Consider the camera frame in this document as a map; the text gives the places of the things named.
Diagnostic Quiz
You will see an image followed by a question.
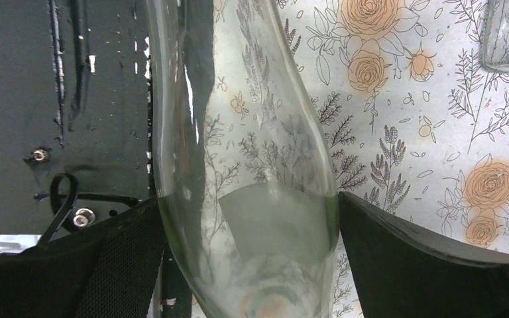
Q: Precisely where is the clear glass wine bottle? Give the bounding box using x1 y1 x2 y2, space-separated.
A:
146 1 339 317

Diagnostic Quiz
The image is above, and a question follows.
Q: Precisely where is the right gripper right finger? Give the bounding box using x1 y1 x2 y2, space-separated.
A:
338 192 509 317

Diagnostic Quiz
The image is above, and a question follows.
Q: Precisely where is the floral table mat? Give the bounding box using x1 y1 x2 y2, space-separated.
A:
274 1 509 317

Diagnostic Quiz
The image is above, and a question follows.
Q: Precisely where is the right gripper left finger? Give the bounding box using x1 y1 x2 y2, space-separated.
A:
0 198 166 317

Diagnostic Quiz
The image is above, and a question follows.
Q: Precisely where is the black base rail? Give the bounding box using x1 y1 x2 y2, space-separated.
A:
0 1 192 317

